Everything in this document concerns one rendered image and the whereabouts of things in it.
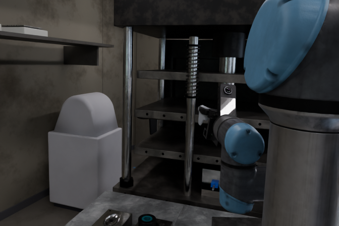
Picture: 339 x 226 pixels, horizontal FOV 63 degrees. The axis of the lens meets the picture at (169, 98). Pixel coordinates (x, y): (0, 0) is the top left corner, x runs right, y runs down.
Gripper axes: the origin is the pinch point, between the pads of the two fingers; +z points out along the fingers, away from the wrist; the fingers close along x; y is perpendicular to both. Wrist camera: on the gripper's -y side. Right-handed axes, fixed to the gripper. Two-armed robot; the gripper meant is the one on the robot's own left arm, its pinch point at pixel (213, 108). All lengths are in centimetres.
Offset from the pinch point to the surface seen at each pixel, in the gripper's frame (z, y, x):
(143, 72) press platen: 92, -4, -27
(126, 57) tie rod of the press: 85, -12, -38
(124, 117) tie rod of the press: 86, 26, -34
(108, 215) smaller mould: 39, 64, -31
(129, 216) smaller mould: 38, 63, -21
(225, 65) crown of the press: 97, -18, 26
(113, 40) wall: 351, -35, -89
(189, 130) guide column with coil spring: 74, 25, 6
